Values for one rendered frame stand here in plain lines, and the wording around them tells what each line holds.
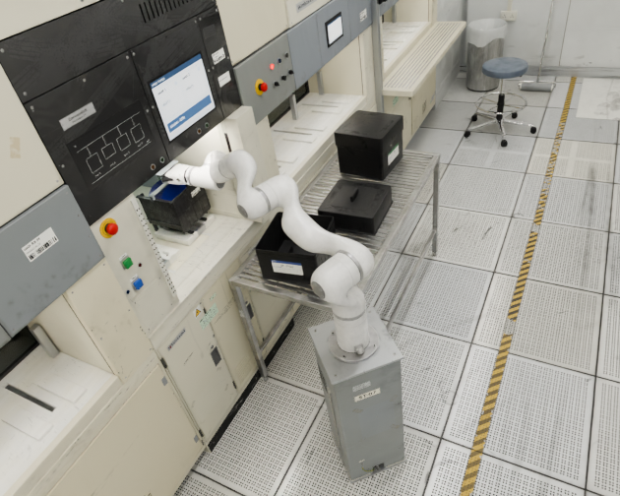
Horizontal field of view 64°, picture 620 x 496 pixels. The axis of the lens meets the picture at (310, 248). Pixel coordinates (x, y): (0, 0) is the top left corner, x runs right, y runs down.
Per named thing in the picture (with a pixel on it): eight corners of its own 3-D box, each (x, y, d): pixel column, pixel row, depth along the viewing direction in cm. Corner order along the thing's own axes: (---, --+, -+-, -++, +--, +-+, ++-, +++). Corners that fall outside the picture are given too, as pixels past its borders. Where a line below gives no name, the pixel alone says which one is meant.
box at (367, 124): (384, 181, 266) (381, 139, 250) (338, 172, 280) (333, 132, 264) (404, 155, 283) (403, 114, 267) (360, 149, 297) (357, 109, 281)
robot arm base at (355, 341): (387, 351, 179) (385, 317, 167) (339, 369, 176) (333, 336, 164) (366, 316, 193) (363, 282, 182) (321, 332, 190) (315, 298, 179)
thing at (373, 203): (374, 236, 231) (373, 214, 223) (317, 226, 243) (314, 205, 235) (394, 201, 250) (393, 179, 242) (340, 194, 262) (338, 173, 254)
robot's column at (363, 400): (407, 461, 224) (403, 356, 176) (350, 484, 219) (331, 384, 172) (382, 410, 245) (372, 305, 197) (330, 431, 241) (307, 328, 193)
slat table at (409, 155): (363, 417, 244) (349, 313, 196) (262, 380, 269) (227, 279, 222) (437, 254, 328) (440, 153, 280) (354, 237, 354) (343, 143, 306)
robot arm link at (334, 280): (373, 306, 172) (368, 254, 157) (336, 338, 163) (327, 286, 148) (348, 290, 179) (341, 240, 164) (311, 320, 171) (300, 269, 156)
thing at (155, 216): (185, 243, 224) (161, 184, 204) (152, 235, 233) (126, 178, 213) (216, 212, 240) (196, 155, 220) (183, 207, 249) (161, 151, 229)
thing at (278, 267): (262, 279, 219) (253, 249, 208) (283, 239, 239) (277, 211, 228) (320, 286, 210) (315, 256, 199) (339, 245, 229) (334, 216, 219)
